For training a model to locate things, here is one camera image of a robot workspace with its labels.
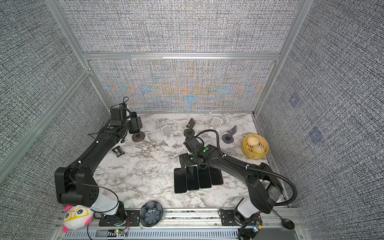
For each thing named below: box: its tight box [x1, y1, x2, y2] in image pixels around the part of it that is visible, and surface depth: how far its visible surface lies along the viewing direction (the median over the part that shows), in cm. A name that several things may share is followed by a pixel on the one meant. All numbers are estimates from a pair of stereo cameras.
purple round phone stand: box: [221, 125, 237, 144], surface depth 103 cm
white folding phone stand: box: [207, 116, 223, 139], surface depth 105 cm
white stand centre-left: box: [161, 124, 178, 147], surface depth 102 cm
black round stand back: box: [183, 128, 195, 138], surface depth 109 cm
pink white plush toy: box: [62, 205, 94, 233], surface depth 70 cm
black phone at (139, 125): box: [136, 116, 143, 129], surface depth 82 cm
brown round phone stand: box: [131, 131, 146, 143], surface depth 107 cm
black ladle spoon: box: [272, 208, 295, 230], surface depth 73 cm
